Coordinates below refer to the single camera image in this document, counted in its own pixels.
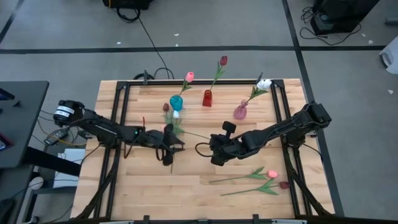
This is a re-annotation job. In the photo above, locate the black desk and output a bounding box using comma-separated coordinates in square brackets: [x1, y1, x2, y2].
[0, 80, 82, 177]

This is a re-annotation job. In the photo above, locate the red glass vase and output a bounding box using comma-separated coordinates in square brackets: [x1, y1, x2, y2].
[201, 90, 213, 108]

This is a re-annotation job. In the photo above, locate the tangled black cable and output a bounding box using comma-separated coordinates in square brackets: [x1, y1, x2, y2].
[298, 6, 363, 47]

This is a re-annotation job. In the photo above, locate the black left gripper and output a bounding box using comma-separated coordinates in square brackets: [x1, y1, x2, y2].
[143, 123, 187, 166]

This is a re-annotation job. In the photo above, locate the black power adapter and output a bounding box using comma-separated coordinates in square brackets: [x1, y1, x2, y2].
[43, 128, 70, 146]
[76, 128, 94, 140]

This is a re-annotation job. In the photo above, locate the white bin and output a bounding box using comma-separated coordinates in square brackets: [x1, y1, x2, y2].
[378, 43, 398, 75]

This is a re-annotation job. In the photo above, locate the black floor cable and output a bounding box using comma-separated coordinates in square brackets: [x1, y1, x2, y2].
[115, 6, 175, 81]

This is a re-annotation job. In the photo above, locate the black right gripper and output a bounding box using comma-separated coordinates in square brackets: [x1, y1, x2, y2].
[210, 121, 249, 167]

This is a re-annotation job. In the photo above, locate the black equipment case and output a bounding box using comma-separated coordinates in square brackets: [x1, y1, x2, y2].
[101, 0, 155, 10]

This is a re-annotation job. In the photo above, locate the black computer case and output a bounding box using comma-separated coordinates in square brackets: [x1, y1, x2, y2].
[310, 0, 381, 35]

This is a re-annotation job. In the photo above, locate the teal glass vase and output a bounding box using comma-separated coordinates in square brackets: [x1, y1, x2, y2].
[169, 95, 184, 112]

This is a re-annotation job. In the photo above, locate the purple ribbed glass vase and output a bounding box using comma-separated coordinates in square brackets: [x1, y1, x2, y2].
[233, 99, 249, 121]

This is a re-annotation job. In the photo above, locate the white box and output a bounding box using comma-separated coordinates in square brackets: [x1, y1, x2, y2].
[52, 148, 87, 189]

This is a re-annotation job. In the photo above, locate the yellow cable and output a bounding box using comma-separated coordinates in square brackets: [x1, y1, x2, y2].
[36, 118, 88, 147]

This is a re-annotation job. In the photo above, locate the red-edged black device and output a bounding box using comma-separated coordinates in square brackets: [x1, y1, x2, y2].
[0, 133, 16, 152]

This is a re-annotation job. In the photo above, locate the white round object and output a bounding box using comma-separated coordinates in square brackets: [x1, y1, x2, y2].
[29, 176, 45, 191]

